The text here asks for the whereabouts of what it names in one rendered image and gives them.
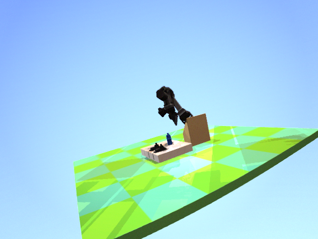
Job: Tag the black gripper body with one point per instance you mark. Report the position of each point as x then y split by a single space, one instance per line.
169 105

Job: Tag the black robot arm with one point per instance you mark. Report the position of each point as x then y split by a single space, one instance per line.
167 94

